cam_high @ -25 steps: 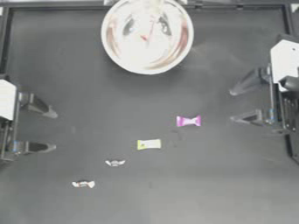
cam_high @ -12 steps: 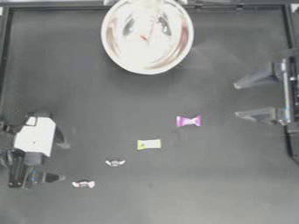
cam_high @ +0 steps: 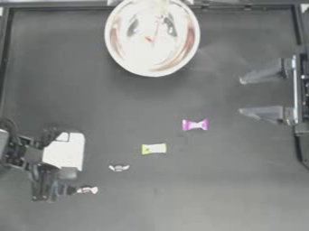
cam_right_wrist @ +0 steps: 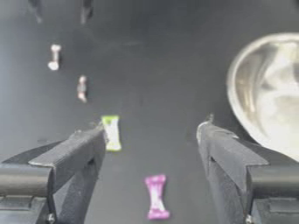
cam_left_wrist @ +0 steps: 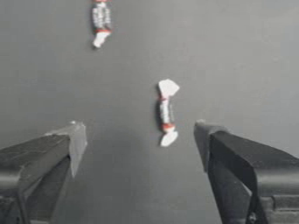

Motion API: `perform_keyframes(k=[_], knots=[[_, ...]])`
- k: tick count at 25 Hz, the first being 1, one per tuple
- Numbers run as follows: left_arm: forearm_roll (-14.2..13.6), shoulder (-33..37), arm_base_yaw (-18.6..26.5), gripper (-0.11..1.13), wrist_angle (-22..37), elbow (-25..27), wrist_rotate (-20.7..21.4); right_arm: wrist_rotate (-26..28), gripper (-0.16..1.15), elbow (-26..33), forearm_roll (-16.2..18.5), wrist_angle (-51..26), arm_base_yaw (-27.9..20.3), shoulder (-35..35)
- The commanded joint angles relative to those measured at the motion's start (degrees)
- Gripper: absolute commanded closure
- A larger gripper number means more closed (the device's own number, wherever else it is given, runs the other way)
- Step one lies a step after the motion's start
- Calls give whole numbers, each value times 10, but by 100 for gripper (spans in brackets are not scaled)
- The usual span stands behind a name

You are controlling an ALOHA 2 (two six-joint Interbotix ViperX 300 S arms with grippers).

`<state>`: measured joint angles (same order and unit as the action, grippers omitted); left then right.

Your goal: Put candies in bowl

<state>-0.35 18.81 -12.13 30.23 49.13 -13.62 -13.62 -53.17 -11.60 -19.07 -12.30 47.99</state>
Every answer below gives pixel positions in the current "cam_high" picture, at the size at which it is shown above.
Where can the small brown candy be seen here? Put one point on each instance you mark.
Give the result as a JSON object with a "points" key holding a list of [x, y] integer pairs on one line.
{"points": [[120, 168]]}

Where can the purple candy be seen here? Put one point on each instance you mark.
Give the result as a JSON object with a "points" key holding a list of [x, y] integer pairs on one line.
{"points": [[195, 124]]}

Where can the green candy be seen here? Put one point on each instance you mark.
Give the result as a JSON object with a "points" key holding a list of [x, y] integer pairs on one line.
{"points": [[155, 148]]}

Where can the red candy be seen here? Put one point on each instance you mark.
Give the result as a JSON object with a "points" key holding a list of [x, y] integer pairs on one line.
{"points": [[149, 38]]}

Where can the steel bowl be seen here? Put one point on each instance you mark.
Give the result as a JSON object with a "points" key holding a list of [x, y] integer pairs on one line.
{"points": [[153, 60]]}

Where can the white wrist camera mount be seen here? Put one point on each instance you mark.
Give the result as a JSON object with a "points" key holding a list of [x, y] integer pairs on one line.
{"points": [[65, 150]]}

